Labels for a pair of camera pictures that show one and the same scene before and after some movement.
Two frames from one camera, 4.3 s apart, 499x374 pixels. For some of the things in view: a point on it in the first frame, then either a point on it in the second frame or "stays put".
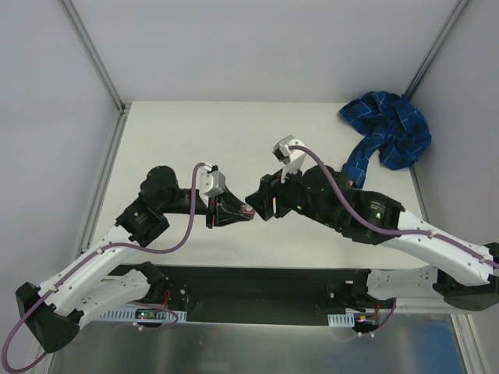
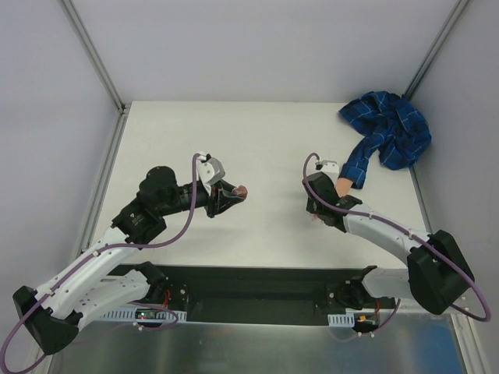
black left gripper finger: x=217 y=219 -> x=224 y=202
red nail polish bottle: x=247 y=210 -> x=241 y=191
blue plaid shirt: x=391 y=127 stays put
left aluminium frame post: x=95 y=54 stays put
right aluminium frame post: x=434 y=49 stays put
